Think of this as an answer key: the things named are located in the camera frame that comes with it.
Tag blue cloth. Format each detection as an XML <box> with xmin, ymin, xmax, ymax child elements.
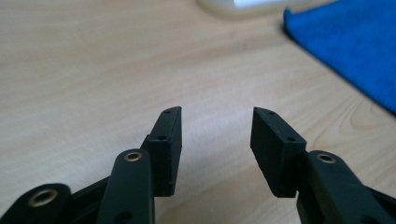
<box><xmin>282</xmin><ymin>0</ymin><xmax>396</xmax><ymax>115</ymax></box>

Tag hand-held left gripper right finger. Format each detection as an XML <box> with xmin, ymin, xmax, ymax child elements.
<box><xmin>249</xmin><ymin>106</ymin><xmax>307</xmax><ymax>199</ymax></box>

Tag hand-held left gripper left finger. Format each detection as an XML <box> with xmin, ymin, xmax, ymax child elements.
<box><xmin>140</xmin><ymin>105</ymin><xmax>183</xmax><ymax>198</ymax></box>

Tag white object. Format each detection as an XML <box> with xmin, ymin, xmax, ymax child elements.
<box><xmin>195</xmin><ymin>0</ymin><xmax>312</xmax><ymax>21</ymax></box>

